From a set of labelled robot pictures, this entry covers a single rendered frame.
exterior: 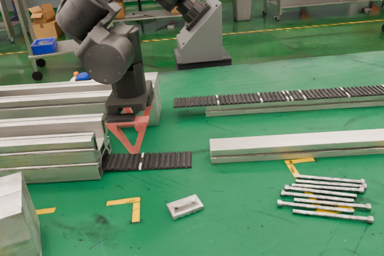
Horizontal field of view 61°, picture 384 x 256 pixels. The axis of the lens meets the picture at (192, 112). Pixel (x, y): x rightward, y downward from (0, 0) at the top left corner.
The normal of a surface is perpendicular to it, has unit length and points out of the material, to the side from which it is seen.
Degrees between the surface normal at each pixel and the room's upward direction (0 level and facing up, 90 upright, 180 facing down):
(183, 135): 0
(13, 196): 0
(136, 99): 0
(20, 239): 90
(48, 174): 90
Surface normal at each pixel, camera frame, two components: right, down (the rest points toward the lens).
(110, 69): -0.06, 0.45
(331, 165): -0.06, -0.89
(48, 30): 0.18, 0.41
